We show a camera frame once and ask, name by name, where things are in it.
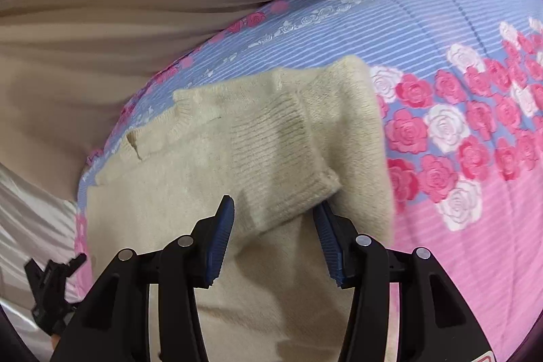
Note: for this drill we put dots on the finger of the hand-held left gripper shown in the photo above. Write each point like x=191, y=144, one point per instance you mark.
x=49, y=285

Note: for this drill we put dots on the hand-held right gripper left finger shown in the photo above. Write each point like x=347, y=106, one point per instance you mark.
x=218, y=245

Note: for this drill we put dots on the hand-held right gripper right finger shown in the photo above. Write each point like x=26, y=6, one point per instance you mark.
x=330, y=245

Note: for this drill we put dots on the cream knit sweater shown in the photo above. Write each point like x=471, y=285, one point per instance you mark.
x=254, y=124

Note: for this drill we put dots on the white satin curtain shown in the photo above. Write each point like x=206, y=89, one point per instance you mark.
x=25, y=218

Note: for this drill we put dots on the pink blue floral bedsheet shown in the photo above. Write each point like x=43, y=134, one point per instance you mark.
x=445, y=31

